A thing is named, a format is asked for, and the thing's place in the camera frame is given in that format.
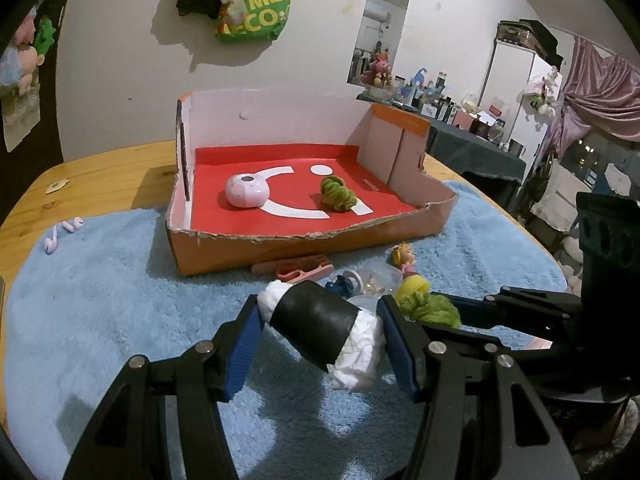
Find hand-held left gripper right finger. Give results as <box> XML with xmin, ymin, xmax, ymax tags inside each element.
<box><xmin>377</xmin><ymin>295</ymin><xmax>584</xmax><ymax>480</ymax></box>

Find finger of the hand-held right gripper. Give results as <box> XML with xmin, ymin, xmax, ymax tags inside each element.
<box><xmin>444</xmin><ymin>285</ymin><xmax>584</xmax><ymax>342</ymax></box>
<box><xmin>416</xmin><ymin>323</ymin><xmax>553</xmax><ymax>357</ymax></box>

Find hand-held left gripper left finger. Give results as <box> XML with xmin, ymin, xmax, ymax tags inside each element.
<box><xmin>62</xmin><ymin>294</ymin><xmax>266</xmax><ymax>480</ymax></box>

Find green yarn scrunchie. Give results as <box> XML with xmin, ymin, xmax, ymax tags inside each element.
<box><xmin>397</xmin><ymin>291</ymin><xmax>462</xmax><ymax>330</ymax></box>
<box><xmin>319</xmin><ymin>175</ymin><xmax>359</xmax><ymax>214</ymax></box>

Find black and white paper roll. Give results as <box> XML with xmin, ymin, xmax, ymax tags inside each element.
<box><xmin>259</xmin><ymin>280</ymin><xmax>388</xmax><ymax>394</ymax></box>

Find clear plastic cup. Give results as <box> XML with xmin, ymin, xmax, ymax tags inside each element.
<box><xmin>352</xmin><ymin>260</ymin><xmax>404</xmax><ymax>307</ymax></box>

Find blue figurine with white base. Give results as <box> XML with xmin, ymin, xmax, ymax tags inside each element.
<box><xmin>325</xmin><ymin>270</ymin><xmax>366</xmax><ymax>302</ymax></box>

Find cardboard box with red bottom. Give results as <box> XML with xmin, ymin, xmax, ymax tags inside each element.
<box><xmin>166</xmin><ymin>87</ymin><xmax>459</xmax><ymax>277</ymax></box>

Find pink scissors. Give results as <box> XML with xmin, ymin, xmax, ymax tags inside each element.
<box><xmin>251</xmin><ymin>255</ymin><xmax>331</xmax><ymax>276</ymax></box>

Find pink clip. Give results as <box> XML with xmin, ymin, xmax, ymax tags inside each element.
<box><xmin>276</xmin><ymin>260</ymin><xmax>335</xmax><ymax>283</ymax></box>

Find blonde princess figurine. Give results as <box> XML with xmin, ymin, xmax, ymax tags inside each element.
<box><xmin>390</xmin><ymin>242</ymin><xmax>419</xmax><ymax>281</ymax></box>

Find blue fluffy mat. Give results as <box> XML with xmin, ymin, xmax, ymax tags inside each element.
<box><xmin>5</xmin><ymin>180</ymin><xmax>569</xmax><ymax>480</ymax></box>

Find pink round device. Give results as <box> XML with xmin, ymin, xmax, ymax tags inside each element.
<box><xmin>225</xmin><ymin>174</ymin><xmax>271</xmax><ymax>209</ymax></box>

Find side table with dark cloth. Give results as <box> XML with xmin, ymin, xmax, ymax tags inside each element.
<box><xmin>356</xmin><ymin>92</ymin><xmax>529</xmax><ymax>202</ymax></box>

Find pink curtain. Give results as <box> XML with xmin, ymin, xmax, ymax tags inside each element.
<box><xmin>542</xmin><ymin>37</ymin><xmax>640</xmax><ymax>162</ymax></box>

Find white artificial flowers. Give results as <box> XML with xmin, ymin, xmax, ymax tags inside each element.
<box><xmin>524</xmin><ymin>67</ymin><xmax>564</xmax><ymax>117</ymax></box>

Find white refrigerator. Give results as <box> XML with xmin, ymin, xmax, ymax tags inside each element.
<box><xmin>482</xmin><ymin>40</ymin><xmax>564</xmax><ymax>147</ymax></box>

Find cluster of bottles and jars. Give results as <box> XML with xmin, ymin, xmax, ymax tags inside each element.
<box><xmin>390</xmin><ymin>67</ymin><xmax>507</xmax><ymax>142</ymax></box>

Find dark suitcase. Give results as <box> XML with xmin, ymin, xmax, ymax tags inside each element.
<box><xmin>496</xmin><ymin>19</ymin><xmax>559</xmax><ymax>59</ymax></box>

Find pink rabbit plush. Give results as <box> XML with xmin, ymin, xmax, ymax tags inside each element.
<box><xmin>361</xmin><ymin>52</ymin><xmax>394</xmax><ymax>89</ymax></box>

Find green shopping bag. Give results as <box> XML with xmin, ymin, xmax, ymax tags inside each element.
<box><xmin>215</xmin><ymin>0</ymin><xmax>294</xmax><ymax>44</ymax></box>

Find pale pink plush doll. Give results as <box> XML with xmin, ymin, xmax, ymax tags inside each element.
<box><xmin>15</xmin><ymin>45</ymin><xmax>46</xmax><ymax>97</ymax></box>

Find green plush toy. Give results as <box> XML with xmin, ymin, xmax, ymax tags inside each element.
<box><xmin>35</xmin><ymin>17</ymin><xmax>57</xmax><ymax>54</ymax></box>

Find pink plush toy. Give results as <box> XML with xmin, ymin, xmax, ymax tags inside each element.
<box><xmin>12</xmin><ymin>7</ymin><xmax>39</xmax><ymax>47</ymax></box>

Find wall mirror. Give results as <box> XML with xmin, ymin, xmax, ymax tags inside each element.
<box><xmin>346</xmin><ymin>0</ymin><xmax>414</xmax><ymax>89</ymax></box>

